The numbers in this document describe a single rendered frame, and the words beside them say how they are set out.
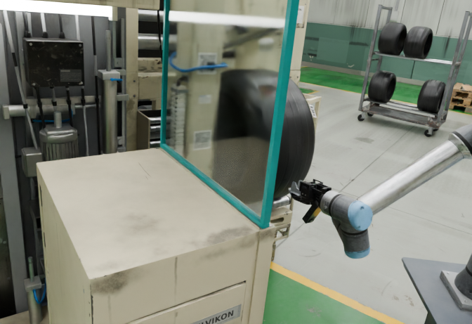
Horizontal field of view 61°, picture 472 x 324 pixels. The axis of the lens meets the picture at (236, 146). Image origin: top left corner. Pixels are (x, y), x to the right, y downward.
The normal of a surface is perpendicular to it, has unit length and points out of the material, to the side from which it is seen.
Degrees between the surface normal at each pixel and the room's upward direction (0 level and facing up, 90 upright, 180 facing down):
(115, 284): 90
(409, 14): 90
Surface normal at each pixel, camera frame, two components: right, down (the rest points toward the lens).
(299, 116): 0.51, -0.22
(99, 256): 0.09, -0.94
